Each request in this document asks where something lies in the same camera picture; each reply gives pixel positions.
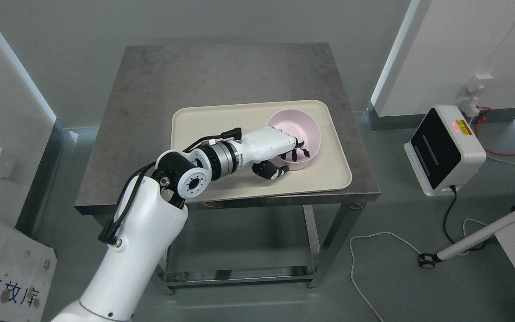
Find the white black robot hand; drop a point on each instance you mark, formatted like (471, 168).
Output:
(260, 146)

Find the pink bowl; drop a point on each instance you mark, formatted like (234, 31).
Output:
(302, 126)

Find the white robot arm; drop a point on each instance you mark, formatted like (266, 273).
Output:
(150, 214)

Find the cream plastic tray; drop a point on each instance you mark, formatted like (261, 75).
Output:
(328, 171)

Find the white black box device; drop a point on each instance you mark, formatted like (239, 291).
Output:
(444, 152)

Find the white stand leg with caster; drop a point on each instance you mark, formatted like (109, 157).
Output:
(428, 261)

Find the white sign board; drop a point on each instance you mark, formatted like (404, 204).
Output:
(26, 272)

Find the white wall socket plug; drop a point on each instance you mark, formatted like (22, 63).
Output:
(474, 87)

